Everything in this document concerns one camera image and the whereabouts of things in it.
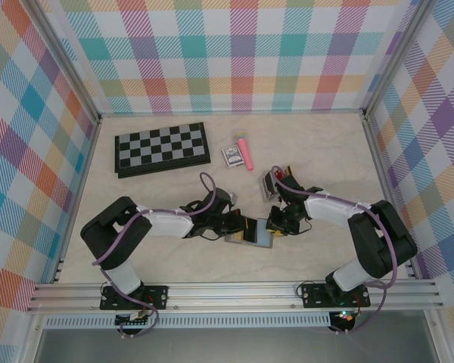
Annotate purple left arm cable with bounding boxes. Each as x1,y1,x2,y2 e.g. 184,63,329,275
92,172,217,339

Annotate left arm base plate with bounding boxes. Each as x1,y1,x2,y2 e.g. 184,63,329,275
99,284,170,312

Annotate slotted white cable duct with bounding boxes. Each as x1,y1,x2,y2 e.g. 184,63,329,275
41,315,333,330

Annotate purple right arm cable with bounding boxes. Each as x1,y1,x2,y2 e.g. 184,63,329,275
271,165,398,337

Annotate aluminium frame rail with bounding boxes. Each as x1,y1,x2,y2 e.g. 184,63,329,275
51,115,102,284
362,115,418,281
26,278,444,313

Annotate aluminium frame post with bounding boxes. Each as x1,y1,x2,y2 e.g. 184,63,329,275
29,0,102,124
361,0,438,121

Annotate blue playing card box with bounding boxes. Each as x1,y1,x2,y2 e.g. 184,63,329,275
221,144,246,169

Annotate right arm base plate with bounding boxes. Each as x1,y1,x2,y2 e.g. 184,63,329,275
300,282,372,309

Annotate grey card holder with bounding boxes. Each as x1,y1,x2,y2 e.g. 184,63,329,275
223,217,276,249

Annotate black folding chess board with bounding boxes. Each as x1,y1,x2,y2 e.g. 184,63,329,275
114,121,212,179

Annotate pink toy microphone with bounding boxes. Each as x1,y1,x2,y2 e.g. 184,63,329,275
232,129,255,172

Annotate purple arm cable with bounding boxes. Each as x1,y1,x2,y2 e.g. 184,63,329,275
271,165,398,337
92,172,217,339

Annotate black credit card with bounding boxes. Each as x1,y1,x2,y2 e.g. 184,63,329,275
243,217,259,244

